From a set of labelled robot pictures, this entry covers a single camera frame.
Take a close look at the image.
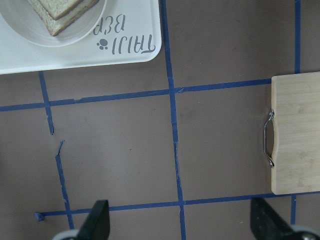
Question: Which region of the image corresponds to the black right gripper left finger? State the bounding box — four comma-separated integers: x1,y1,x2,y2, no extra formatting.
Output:
77,200,110,240

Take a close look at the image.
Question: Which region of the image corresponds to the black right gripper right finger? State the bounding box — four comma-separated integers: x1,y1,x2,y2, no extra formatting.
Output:
250,197,295,240

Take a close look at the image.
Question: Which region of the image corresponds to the bread slice from board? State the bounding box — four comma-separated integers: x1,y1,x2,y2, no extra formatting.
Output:
39,0,99,20

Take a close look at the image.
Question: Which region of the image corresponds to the round cream plate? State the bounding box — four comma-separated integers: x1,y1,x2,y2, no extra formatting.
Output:
0,0,107,47

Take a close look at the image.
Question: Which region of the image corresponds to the bread slice on plate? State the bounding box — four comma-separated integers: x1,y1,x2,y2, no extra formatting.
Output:
27,0,85,37

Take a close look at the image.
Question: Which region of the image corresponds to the wooden cutting board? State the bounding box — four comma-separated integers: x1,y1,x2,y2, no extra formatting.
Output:
267,72,320,195

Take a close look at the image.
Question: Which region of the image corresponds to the cream bear tray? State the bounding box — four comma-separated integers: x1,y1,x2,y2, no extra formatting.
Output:
0,0,162,75

